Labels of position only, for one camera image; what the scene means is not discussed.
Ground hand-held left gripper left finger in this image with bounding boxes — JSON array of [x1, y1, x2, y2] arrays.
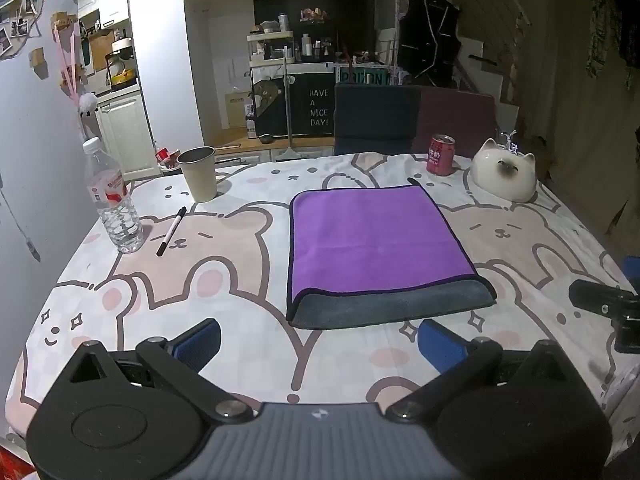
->
[[67, 318, 254, 420]]

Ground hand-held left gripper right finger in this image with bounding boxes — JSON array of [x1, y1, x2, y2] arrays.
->
[[384, 318, 577, 421]]

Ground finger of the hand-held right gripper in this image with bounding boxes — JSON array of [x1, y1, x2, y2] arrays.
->
[[569, 279, 640, 318]]

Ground purple and grey towel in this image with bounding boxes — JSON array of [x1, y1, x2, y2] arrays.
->
[[286, 185, 497, 330]]

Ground bear printed tablecloth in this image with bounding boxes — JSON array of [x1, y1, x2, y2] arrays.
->
[[4, 150, 640, 443]]

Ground black marker pen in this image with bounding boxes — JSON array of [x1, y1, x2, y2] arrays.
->
[[156, 206, 188, 258]]

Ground white cat-shaped ceramic bowl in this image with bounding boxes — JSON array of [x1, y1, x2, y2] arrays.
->
[[470, 137, 537, 203]]

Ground clear plastic water bottle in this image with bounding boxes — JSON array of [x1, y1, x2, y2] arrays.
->
[[82, 137, 145, 255]]

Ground beige paper cup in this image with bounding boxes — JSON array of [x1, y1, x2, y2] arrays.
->
[[177, 146, 219, 203]]

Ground red snack packet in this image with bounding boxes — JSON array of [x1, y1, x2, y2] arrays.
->
[[154, 147, 182, 171]]

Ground red soda can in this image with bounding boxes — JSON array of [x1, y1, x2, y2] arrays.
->
[[426, 134, 456, 177]]

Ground red cloth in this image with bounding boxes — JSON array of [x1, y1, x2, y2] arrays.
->
[[0, 437, 38, 480]]

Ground white kitchen cabinet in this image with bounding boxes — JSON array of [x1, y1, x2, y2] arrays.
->
[[95, 94, 162, 182]]

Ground maroon chair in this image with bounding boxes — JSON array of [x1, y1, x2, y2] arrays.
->
[[411, 86, 499, 160]]

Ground brown paper bag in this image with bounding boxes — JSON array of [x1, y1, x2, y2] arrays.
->
[[224, 91, 252, 131]]

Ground floor squeegee with pole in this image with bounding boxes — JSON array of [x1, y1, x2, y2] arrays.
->
[[275, 57, 302, 162]]

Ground dark chair back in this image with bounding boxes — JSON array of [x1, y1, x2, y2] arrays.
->
[[333, 83, 422, 157]]

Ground black cloth banner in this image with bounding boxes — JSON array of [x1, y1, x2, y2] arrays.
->
[[290, 71, 335, 137]]

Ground dark hanging garment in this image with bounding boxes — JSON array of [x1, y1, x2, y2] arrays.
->
[[584, 0, 640, 80]]

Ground green sign plate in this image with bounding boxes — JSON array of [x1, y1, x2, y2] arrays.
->
[[336, 67, 390, 86]]

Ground white storage rack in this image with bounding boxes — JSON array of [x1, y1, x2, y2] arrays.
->
[[246, 29, 336, 141]]

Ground pink ribbon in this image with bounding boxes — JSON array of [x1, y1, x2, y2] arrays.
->
[[51, 14, 89, 111]]

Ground black jacket with white trim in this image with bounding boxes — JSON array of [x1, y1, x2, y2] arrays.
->
[[396, 0, 462, 87]]

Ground hanging grey cable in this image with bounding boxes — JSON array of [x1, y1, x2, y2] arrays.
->
[[0, 175, 42, 264]]

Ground wall photos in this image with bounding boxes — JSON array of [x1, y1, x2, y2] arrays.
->
[[0, 14, 31, 60]]

